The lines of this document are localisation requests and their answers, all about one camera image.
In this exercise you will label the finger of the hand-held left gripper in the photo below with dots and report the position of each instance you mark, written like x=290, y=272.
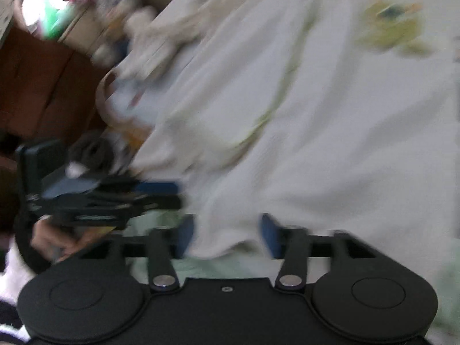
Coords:
x=161, y=203
x=160, y=188

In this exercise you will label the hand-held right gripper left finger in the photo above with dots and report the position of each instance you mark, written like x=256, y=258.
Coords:
x=187, y=235

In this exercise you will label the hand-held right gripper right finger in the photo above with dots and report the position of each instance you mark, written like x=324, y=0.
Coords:
x=271, y=237

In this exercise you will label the white shirt with monster print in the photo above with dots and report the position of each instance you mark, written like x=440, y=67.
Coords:
x=323, y=133

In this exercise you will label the person's left hand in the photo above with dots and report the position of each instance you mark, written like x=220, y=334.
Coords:
x=61, y=240

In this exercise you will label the pale green cloth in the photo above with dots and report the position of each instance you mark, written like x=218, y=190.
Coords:
x=215, y=269

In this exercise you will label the dark grey round object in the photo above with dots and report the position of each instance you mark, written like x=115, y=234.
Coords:
x=93, y=152

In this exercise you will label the white cloth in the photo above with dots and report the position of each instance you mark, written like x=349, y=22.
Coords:
x=14, y=269

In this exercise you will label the checked rug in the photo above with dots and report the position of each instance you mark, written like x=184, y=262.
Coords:
x=125, y=104

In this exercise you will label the brown wooden cabinet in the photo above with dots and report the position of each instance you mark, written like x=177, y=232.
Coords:
x=43, y=79

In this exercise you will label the grey plush bunny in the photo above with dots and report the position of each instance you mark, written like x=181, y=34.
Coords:
x=151, y=32

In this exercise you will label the green plastic bag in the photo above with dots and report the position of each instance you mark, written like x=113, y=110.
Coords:
x=57, y=21

